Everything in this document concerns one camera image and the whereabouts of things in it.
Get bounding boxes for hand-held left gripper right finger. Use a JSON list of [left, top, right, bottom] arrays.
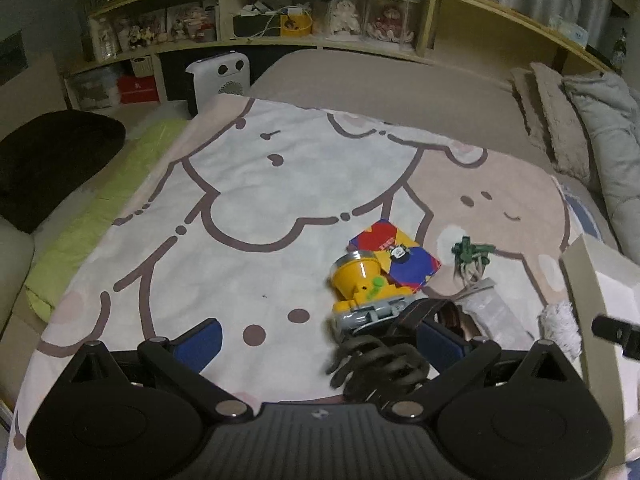
[[390, 320, 576, 420]]

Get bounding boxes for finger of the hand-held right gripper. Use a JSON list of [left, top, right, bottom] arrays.
[[591, 314, 640, 358]]

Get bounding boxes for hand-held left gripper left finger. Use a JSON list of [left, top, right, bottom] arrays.
[[70, 317, 251, 421]]

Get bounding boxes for beige storage box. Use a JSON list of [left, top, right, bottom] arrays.
[[559, 235, 640, 466]]

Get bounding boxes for green toy plane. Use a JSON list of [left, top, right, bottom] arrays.
[[451, 236, 496, 267]]

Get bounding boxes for red yellow blue card box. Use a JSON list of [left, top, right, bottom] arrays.
[[348, 218, 442, 297]]

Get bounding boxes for yellow toy with grey base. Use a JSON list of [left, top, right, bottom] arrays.
[[327, 249, 416, 333]]

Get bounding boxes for white fluffy cloth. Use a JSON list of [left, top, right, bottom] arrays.
[[537, 301, 583, 358]]

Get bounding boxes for clear plastic bag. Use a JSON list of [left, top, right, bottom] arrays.
[[452, 260, 533, 348]]

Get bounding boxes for cartoon printed blanket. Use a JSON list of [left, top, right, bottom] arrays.
[[10, 92, 586, 461]]

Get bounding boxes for light green blanket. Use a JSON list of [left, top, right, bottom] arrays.
[[24, 119, 188, 321]]

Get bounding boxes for grey quilted comforter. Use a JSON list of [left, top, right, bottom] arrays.
[[562, 71, 640, 253]]

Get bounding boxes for large fuzzy beige pillow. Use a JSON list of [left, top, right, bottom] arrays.
[[530, 61, 593, 183]]

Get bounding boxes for black cushion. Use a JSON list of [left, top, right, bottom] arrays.
[[0, 110, 127, 235]]

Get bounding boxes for small fuzzy beige pillow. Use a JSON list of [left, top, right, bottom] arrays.
[[509, 66, 551, 153]]

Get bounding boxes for beige bed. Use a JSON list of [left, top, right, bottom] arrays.
[[250, 47, 621, 261]]

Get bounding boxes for white fan heater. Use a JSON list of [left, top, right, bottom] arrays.
[[185, 50, 251, 116]]

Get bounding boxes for clear storage bin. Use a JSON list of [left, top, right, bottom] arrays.
[[67, 67, 121, 110]]

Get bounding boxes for tissue pack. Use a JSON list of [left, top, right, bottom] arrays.
[[547, 14, 588, 46]]

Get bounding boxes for small figurines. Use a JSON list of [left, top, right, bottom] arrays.
[[125, 22, 156, 50]]

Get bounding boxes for wooden headboard shelf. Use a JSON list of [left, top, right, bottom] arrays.
[[60, 0, 640, 111]]

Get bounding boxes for clear jar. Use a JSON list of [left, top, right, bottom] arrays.
[[90, 16, 121, 63]]

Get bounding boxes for black box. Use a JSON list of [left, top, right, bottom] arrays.
[[232, 12, 281, 38]]

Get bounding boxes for red doll in clear case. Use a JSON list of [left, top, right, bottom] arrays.
[[365, 0, 418, 43]]

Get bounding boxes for yellow container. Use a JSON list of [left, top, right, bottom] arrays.
[[280, 10, 313, 37]]

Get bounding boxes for cream doll in clear case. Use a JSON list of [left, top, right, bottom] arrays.
[[325, 0, 368, 41]]

